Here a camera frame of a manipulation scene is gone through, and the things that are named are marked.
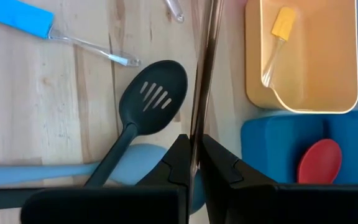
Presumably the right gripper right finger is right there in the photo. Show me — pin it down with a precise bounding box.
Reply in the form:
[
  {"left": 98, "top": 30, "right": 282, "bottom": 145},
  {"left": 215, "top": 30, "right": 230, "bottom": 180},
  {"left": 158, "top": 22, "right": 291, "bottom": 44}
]
[{"left": 199, "top": 134, "right": 279, "bottom": 224}]

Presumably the blue spatula clear handle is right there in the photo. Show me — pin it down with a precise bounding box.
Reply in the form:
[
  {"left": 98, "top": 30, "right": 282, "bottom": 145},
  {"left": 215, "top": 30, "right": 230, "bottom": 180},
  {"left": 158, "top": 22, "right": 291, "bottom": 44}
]
[{"left": 0, "top": 0, "right": 142, "bottom": 68}]

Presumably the yellow spatula clear handle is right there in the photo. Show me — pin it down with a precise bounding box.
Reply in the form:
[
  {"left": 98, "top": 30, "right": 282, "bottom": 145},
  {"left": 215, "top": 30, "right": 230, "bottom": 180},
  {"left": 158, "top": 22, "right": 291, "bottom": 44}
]
[{"left": 260, "top": 6, "right": 298, "bottom": 89}]

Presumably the red spoon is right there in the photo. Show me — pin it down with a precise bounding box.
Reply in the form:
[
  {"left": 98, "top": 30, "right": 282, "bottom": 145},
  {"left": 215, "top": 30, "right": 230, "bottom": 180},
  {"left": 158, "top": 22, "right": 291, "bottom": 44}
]
[{"left": 296, "top": 138, "right": 343, "bottom": 185}]

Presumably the orange plastic bin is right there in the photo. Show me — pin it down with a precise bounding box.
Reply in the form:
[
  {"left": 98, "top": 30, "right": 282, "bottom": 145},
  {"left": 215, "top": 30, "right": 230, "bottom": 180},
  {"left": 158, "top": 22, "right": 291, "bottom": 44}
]
[{"left": 244, "top": 0, "right": 358, "bottom": 114}]

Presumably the blue plastic bin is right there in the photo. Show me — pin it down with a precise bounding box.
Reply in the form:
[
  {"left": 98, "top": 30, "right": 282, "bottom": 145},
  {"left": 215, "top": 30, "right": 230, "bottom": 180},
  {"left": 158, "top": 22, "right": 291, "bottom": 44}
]
[{"left": 240, "top": 109, "right": 358, "bottom": 185}]

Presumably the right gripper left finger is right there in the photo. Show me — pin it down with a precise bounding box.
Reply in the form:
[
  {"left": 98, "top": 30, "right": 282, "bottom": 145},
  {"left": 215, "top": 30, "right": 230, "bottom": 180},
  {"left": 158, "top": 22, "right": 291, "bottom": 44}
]
[{"left": 128, "top": 134, "right": 190, "bottom": 224}]

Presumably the grey-blue silicone spoon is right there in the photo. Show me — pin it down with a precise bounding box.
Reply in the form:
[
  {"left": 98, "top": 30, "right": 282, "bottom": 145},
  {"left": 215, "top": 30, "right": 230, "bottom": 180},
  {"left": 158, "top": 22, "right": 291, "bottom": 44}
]
[{"left": 0, "top": 142, "right": 206, "bottom": 215}]

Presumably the black slotted spoon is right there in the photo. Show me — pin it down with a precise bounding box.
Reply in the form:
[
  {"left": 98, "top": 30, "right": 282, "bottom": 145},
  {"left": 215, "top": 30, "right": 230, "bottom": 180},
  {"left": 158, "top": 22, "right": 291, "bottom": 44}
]
[{"left": 84, "top": 60, "right": 188, "bottom": 188}]

